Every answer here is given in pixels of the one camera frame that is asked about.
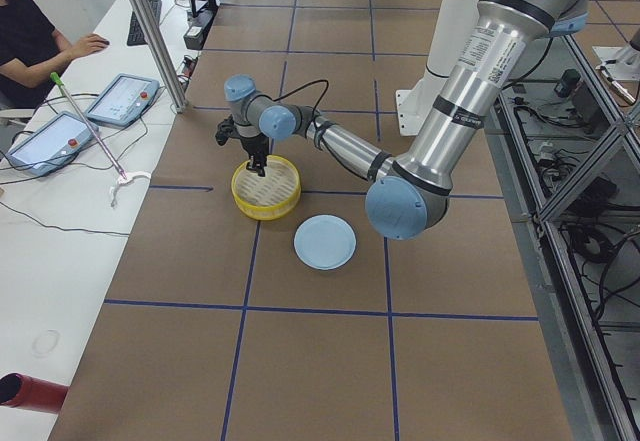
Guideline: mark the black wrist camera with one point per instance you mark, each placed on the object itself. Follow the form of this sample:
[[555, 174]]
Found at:
[[226, 130]]

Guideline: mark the white camera mast pedestal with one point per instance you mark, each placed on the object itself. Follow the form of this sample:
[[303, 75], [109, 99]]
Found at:
[[455, 22]]

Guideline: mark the light blue round plate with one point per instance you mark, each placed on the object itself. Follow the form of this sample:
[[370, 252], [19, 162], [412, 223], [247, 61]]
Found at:
[[324, 242]]

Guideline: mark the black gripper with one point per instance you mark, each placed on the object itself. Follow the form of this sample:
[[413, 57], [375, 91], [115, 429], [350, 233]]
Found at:
[[253, 146]]

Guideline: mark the blue teach pendant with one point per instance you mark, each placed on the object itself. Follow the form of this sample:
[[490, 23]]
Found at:
[[123, 101], [51, 146]]

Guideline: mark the aluminium frame post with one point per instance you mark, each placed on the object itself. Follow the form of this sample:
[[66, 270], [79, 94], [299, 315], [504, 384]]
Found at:
[[160, 53]]

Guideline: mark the near blue teach pendant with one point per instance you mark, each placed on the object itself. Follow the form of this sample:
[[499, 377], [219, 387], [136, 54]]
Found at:
[[51, 146]]

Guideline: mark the far blue teach pendant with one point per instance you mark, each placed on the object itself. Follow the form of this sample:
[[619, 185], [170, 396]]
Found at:
[[123, 101]]

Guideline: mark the yellow rimmed bamboo steamer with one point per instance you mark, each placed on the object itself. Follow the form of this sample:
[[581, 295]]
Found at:
[[270, 197]]

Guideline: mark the green tipped metal rod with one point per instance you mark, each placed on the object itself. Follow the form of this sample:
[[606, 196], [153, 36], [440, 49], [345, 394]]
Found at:
[[59, 83]]

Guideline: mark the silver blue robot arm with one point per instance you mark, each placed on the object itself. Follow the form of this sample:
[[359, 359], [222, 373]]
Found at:
[[409, 192]]

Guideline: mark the black power adapter box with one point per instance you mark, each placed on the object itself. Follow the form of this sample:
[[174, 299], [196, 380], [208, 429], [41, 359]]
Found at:
[[198, 29]]

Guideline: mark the aluminium side rack frame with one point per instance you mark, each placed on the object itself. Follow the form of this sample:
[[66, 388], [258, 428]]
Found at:
[[565, 135]]

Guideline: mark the white plastic hook piece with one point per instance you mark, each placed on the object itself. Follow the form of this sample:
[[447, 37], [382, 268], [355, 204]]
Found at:
[[125, 184]]

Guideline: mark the person's hand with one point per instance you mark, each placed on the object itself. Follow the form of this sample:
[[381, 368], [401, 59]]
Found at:
[[89, 44]]

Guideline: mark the red cylinder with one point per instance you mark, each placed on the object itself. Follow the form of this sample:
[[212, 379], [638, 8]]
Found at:
[[28, 393]]

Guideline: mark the person in black shirt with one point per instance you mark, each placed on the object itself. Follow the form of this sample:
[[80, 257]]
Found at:
[[31, 48]]

